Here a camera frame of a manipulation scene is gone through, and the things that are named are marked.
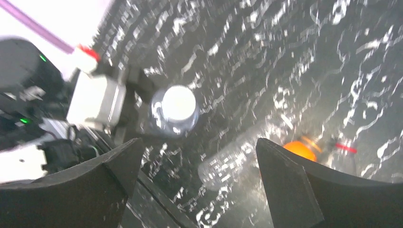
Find red label water bottle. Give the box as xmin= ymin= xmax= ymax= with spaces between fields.
xmin=328 ymin=138 xmax=357 ymax=176

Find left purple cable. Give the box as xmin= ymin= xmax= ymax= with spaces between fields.
xmin=0 ymin=0 xmax=101 ymax=73

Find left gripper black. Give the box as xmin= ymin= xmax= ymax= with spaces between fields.
xmin=91 ymin=63 xmax=158 ymax=145

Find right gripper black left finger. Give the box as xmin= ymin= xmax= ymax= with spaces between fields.
xmin=0 ymin=138 xmax=144 ymax=228

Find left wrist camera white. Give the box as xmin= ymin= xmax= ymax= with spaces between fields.
xmin=66 ymin=72 xmax=126 ymax=130

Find white bottle cap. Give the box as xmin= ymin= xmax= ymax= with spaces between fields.
xmin=161 ymin=85 xmax=196 ymax=121

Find orange juice bottle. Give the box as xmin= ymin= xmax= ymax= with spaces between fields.
xmin=283 ymin=135 xmax=324 ymax=162

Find clear empty plastic bottle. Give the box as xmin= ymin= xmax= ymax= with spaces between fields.
xmin=197 ymin=123 xmax=284 ymax=192

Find clear blue-tinted bottle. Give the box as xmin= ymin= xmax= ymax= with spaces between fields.
xmin=148 ymin=85 xmax=200 ymax=138

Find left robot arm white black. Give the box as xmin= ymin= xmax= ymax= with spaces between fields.
xmin=0 ymin=38 xmax=158 ymax=184

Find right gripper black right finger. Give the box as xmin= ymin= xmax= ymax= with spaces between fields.
xmin=256 ymin=138 xmax=403 ymax=228

